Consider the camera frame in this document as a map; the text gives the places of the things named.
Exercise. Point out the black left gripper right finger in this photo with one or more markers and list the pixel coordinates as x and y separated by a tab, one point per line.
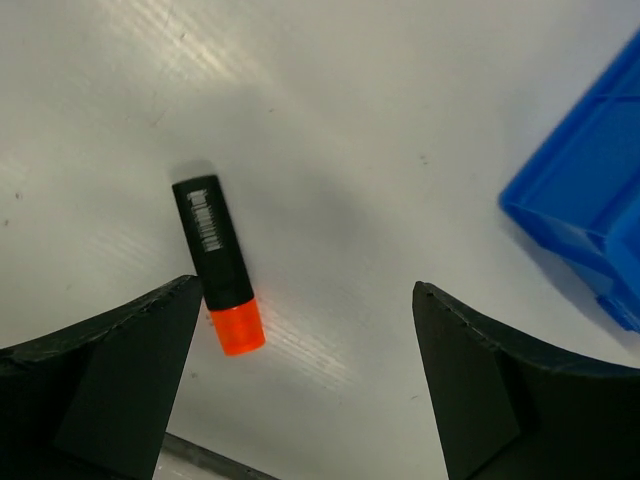
510	406

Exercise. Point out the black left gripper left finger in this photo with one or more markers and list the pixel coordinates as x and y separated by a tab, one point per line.
93	400

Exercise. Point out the orange highlighter marker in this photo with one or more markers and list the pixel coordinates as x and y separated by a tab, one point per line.
219	263

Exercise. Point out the blue compartment tray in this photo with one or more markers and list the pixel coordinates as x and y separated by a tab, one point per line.
578	194

